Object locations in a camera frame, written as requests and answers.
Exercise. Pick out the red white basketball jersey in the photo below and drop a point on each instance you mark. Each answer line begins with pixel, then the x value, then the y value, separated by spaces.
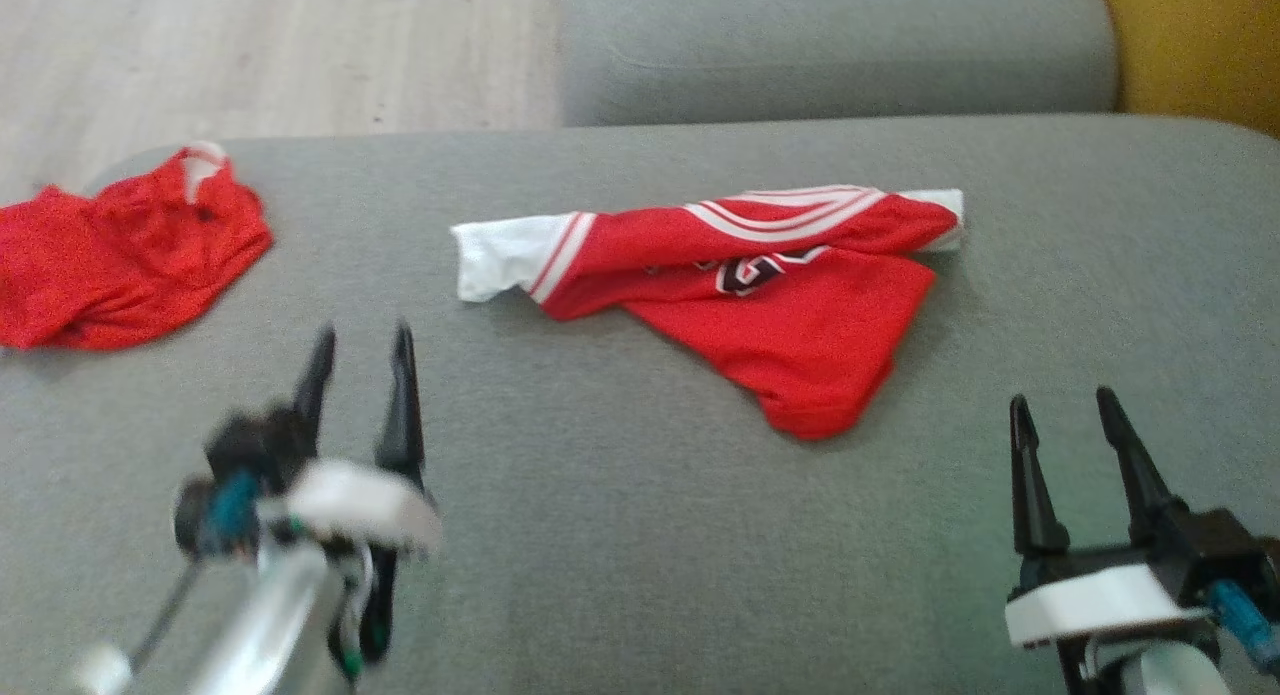
pixel 800 345

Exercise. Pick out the red shorts with white stripe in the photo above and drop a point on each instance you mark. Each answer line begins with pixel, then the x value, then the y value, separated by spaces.
pixel 120 265

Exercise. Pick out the yellow sofa cushion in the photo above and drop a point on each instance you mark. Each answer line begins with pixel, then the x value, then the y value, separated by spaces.
pixel 1200 45

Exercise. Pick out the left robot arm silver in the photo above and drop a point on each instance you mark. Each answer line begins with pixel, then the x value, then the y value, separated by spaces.
pixel 260 625

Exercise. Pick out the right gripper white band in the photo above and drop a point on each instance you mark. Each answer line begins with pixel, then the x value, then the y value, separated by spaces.
pixel 1100 600

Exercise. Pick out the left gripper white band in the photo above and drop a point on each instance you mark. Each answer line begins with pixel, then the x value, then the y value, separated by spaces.
pixel 360 505

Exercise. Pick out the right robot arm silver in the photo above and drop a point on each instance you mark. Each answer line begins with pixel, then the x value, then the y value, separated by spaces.
pixel 1170 675

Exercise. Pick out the large grey sofa seat cushion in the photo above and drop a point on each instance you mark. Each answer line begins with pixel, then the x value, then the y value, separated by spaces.
pixel 600 495

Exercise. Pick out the small grey sofa cushion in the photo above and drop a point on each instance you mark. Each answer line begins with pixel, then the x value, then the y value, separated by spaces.
pixel 830 45

